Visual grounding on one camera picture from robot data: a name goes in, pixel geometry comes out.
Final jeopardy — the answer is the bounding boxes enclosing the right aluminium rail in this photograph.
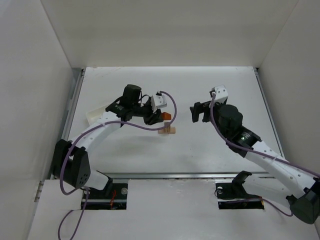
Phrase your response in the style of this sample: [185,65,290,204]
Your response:
[253,67,285,158]

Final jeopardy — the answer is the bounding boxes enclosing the aluminium rail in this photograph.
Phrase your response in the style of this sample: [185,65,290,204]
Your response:
[48,67,85,180]
[107,171,273,180]
[253,67,285,158]

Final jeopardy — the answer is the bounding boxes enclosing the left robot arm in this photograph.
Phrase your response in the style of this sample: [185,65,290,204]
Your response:
[51,84,167,195]

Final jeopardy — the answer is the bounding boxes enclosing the orange triangular wood block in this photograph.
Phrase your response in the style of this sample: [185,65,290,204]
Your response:
[161,112,172,121]

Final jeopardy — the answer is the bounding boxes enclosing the purple cable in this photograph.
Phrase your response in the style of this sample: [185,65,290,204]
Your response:
[59,90,178,240]
[209,92,320,217]

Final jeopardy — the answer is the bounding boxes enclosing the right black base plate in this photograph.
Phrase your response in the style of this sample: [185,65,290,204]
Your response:
[215,182,262,203]

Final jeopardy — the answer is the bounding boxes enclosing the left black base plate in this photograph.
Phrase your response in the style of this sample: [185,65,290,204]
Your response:
[88,182,129,203]

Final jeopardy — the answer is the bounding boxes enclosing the left aluminium rail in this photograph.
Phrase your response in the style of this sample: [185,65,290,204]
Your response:
[48,67,85,180]

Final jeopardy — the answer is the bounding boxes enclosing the dark striped wood block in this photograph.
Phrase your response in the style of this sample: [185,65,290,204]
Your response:
[163,122,171,134]

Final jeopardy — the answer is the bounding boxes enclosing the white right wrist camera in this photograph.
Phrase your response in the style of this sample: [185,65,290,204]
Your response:
[209,85,229,104]

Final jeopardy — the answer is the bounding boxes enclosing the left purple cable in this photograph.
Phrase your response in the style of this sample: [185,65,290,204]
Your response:
[59,90,178,240]

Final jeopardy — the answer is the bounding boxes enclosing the white plastic tray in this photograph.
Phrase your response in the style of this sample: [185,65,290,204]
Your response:
[85,106,106,126]

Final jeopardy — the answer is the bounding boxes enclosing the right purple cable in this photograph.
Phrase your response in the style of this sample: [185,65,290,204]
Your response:
[209,92,320,217]

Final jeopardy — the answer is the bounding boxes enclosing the front aluminium rail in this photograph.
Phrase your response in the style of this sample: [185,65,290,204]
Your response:
[107,171,273,180]

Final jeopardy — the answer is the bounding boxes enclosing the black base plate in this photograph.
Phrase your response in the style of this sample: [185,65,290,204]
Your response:
[88,182,129,203]
[215,182,262,203]

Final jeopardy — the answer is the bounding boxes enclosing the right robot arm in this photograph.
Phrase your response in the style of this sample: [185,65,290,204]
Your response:
[190,99,320,225]

